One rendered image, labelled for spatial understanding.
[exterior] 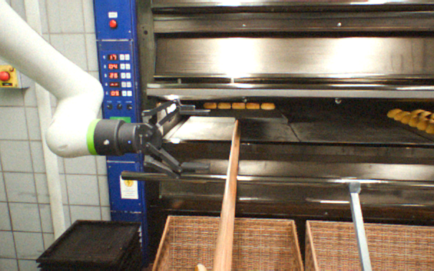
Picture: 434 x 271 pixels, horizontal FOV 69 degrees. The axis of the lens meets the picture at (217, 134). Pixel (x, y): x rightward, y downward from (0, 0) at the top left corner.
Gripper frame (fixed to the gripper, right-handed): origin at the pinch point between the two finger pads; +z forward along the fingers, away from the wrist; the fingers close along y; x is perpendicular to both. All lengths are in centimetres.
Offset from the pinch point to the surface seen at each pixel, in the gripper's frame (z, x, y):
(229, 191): 6.0, 1.4, 12.7
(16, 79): -83, -48, -11
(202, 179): -3.2, -17.6, 17.2
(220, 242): 5.6, 23.6, 13.0
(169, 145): -23, -55, 17
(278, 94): 21.2, -40.3, -7.1
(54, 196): -77, -53, 42
